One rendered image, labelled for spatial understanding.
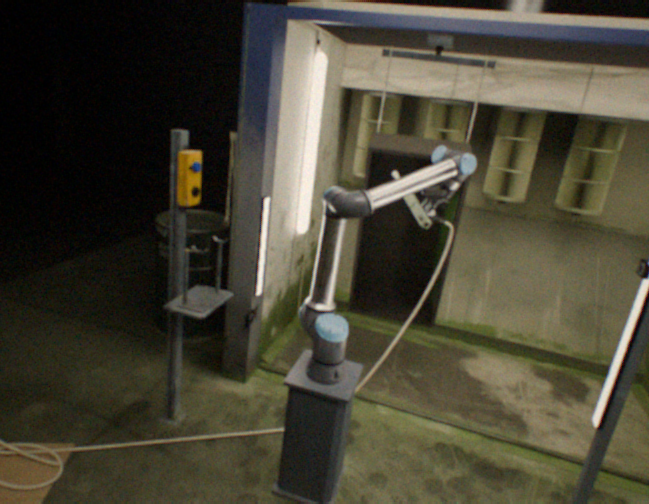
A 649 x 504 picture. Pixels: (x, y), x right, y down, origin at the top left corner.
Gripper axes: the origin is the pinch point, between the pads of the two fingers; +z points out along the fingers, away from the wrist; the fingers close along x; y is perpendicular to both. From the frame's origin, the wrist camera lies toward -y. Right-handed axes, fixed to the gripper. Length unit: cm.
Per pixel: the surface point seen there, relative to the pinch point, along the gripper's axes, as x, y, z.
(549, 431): -72, 136, 74
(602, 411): -100, 67, 10
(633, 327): -84, 55, -27
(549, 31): 15, 3, -97
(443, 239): 42, 70, 32
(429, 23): 41, -35, -73
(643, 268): -71, 48, -47
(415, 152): 39.5, 2.7, -15.4
